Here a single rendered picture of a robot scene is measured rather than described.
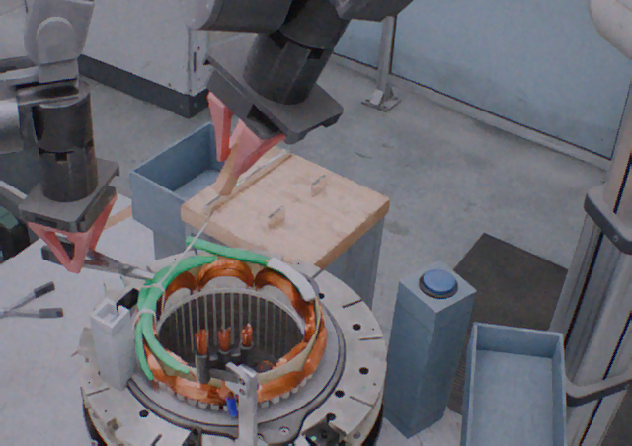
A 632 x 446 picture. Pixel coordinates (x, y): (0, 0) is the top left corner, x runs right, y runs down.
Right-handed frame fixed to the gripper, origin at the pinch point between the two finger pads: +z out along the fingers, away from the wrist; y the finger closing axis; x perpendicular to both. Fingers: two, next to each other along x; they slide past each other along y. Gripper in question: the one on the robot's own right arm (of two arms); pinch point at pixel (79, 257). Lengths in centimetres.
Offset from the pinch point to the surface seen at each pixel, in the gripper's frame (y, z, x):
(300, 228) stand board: -25.1, 10.3, 16.9
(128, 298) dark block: -2.4, 6.5, 4.1
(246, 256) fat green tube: -8.0, 1.5, 15.6
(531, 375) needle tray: -13, 14, 48
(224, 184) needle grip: 1.0, -13.9, 16.5
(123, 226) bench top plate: -50, 39, -22
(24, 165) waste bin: -108, 78, -86
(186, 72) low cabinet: -205, 96, -76
